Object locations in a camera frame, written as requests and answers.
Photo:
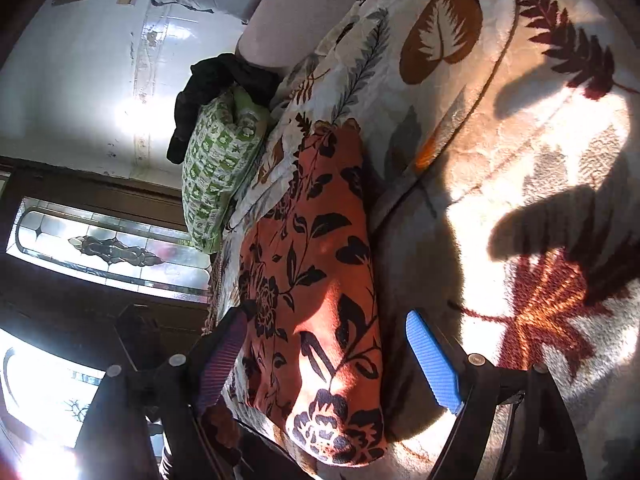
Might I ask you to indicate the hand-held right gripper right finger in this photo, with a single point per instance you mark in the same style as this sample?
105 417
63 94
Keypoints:
432 360

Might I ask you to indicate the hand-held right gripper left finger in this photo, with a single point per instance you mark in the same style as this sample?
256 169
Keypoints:
220 360

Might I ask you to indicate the orange black floral pillow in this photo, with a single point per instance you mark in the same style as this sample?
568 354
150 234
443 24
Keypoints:
310 300

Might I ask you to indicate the stained glass window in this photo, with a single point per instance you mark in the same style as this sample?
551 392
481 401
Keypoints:
105 250

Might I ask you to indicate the cream leaf print blanket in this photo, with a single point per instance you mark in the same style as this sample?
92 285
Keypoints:
500 185

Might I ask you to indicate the green patterned pillow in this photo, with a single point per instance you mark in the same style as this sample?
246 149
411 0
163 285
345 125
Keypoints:
220 170

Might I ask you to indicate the black cloth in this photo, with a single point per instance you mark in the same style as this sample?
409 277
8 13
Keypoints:
210 90

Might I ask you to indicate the pink headboard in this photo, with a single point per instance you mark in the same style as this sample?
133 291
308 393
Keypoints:
295 15

